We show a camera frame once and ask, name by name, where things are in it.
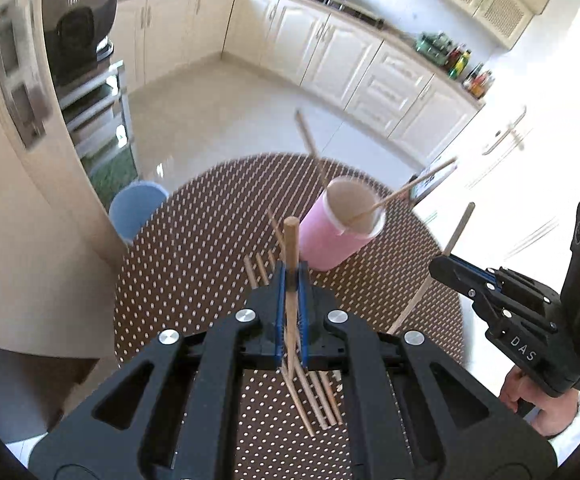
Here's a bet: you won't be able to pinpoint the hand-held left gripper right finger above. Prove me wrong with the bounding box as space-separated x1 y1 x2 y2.
297 264 557 480

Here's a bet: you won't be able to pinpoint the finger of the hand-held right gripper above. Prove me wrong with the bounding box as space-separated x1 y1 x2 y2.
429 255 557 334
447 254 562 322

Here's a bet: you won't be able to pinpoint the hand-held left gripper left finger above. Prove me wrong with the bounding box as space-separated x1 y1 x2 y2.
29 262 288 480

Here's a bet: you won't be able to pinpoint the wooden chopstick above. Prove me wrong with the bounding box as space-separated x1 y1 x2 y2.
386 202 477 336
295 109 331 188
347 156 458 223
281 216 302 378

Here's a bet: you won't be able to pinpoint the pink cup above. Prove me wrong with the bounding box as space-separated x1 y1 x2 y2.
300 176 387 271

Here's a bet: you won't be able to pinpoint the bunch of wooden chopsticks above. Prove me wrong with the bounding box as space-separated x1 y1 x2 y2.
244 208 345 437

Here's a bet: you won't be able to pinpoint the person's right hand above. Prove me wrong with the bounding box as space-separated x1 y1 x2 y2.
500 366 579 437

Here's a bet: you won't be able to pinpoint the white door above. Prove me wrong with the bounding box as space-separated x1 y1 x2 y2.
410 60 580 311

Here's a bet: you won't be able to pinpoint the brown dotted tablecloth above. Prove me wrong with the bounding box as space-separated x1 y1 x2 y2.
114 152 466 480

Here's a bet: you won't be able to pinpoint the blue plastic stool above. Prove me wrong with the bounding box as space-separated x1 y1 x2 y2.
108 181 171 246

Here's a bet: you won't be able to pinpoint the green mat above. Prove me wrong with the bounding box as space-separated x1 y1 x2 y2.
90 147 138 197

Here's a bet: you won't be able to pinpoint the green countertop appliance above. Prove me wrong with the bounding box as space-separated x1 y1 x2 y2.
416 31 453 63

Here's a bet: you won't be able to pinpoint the cream lower kitchen cabinets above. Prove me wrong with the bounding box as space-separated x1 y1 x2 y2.
115 0 486 161

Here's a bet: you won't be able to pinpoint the metal rack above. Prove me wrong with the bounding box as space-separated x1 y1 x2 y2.
60 60 138 161

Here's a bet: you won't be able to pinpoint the black gas stove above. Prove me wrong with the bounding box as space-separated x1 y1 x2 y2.
302 0 386 29

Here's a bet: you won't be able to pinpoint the silver door handle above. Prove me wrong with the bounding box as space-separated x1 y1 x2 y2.
482 107 528 156

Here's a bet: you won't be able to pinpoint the wall switch panel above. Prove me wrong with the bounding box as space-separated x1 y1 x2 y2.
0 2 52 150

